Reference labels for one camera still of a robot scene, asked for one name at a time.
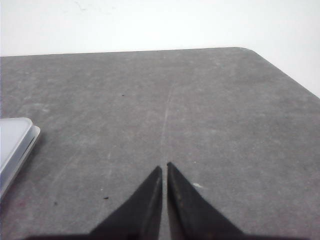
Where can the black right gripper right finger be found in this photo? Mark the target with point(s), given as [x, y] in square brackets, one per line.
[196, 218]

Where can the silver digital kitchen scale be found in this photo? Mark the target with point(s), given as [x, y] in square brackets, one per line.
[17, 138]

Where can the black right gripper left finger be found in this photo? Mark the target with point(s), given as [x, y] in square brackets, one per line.
[139, 217]

